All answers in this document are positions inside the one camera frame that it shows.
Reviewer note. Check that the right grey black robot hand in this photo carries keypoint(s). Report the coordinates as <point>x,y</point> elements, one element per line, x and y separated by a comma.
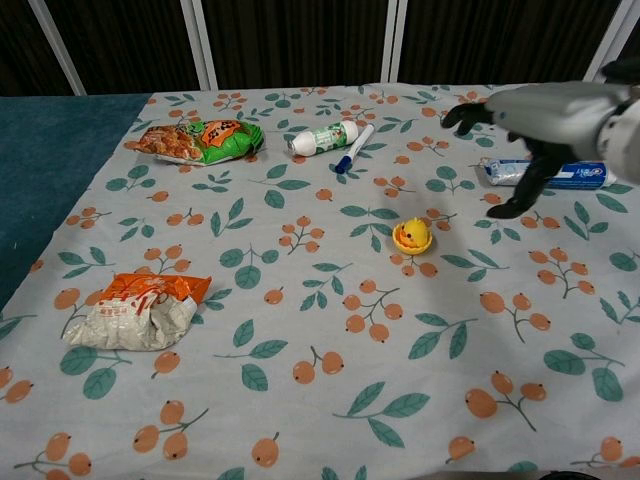
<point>540,125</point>

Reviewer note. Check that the yellow rubber duck toy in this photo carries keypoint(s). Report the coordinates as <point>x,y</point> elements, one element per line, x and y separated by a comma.
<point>416,232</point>

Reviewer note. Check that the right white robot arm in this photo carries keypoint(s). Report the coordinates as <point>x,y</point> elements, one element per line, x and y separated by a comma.
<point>622,137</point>

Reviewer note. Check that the yellow cup mould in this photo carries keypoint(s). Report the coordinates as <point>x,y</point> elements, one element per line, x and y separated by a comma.
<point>413,241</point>

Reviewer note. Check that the white blue toothpaste tube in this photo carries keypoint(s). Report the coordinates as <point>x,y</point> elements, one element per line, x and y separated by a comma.
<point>505,172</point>

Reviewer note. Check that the white blue marker pen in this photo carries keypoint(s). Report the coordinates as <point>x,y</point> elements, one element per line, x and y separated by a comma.
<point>356,148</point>

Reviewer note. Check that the white green plastic bottle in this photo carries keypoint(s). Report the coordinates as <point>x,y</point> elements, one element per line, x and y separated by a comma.
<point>322,138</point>

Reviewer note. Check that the floral fruit print tablecloth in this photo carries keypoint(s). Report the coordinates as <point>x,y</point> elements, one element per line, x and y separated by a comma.
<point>320,325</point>

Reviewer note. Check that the green orange snack bag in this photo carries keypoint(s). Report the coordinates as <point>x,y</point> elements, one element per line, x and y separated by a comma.
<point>200,141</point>

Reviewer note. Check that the orange white snack bag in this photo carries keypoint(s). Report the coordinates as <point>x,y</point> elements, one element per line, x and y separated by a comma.
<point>135,312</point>

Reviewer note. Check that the teal blue cloth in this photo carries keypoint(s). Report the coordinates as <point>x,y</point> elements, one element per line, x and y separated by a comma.
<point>45,170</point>

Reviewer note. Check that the white metal frame post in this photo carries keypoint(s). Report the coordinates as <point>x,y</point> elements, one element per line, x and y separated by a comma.
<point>199,45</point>
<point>59,47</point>
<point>607,42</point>
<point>391,41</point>

